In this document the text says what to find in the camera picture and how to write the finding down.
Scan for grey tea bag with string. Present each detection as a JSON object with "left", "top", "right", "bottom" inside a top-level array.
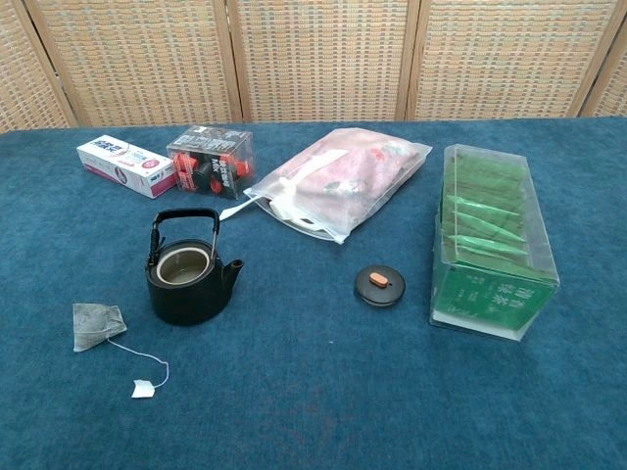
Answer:
[{"left": 72, "top": 302, "right": 170, "bottom": 400}]

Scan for black teapot lid orange knob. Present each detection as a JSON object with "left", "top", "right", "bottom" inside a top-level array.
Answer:
[{"left": 354, "top": 263, "right": 408, "bottom": 309}]

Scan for frosted plastic zip bag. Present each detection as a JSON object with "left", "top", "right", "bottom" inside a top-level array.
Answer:
[{"left": 243, "top": 127, "right": 433, "bottom": 245}]

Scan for clear box of green tea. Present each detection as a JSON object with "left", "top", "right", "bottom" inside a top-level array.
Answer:
[{"left": 429, "top": 143, "right": 560, "bottom": 343}]

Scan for pink floral cloth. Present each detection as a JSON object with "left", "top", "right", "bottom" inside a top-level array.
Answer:
[{"left": 266, "top": 128, "right": 422, "bottom": 231}]

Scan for clear box red black contents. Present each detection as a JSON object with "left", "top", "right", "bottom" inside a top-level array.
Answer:
[{"left": 166, "top": 124, "right": 257, "bottom": 201}]

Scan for blue carpet table cover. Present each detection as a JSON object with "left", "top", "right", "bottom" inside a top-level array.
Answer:
[{"left": 0, "top": 116, "right": 627, "bottom": 470}]

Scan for wicker folding screen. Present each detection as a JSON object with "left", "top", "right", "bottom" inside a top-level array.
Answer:
[{"left": 0, "top": 0, "right": 627, "bottom": 133}]

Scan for white pink toothpaste box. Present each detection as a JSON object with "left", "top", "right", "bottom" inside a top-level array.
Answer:
[{"left": 75, "top": 134, "right": 178, "bottom": 200}]

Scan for black teapot with handle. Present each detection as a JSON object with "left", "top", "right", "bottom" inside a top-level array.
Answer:
[{"left": 144, "top": 208, "right": 245, "bottom": 327}]

